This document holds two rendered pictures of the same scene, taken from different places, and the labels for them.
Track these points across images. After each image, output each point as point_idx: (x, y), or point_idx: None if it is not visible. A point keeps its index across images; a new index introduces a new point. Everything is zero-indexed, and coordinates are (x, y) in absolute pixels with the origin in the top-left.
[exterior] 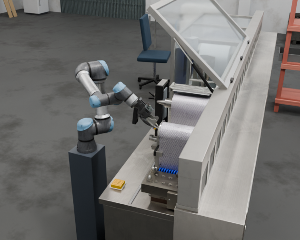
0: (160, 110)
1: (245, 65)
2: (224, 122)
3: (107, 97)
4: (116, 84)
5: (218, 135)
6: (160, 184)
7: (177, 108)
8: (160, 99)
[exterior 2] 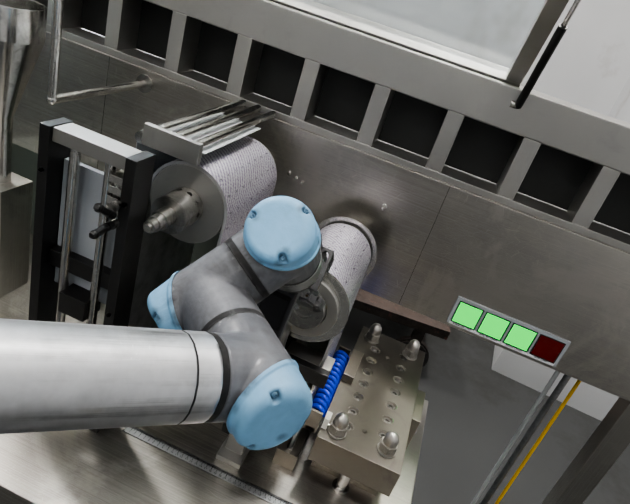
0: (137, 256)
1: (151, 17)
2: (541, 162)
3: (267, 321)
4: (308, 217)
5: (626, 187)
6: (392, 426)
7: (238, 209)
8: (143, 214)
